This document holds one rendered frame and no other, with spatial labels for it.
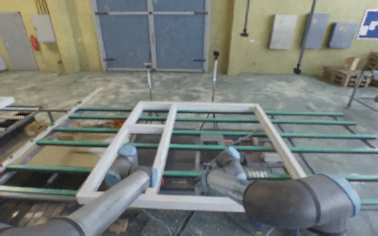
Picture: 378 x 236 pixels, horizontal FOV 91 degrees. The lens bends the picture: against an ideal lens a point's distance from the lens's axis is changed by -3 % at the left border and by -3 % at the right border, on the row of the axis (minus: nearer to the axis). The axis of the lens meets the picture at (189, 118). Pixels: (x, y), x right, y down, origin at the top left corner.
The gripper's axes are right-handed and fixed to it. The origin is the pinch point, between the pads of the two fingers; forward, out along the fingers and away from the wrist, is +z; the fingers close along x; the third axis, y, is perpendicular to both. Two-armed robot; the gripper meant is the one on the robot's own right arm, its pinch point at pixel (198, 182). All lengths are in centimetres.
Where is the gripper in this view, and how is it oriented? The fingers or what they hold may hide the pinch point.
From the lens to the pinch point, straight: 133.2
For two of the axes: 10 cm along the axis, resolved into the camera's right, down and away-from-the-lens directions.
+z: -6.1, 6.7, 4.3
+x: -0.4, 5.1, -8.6
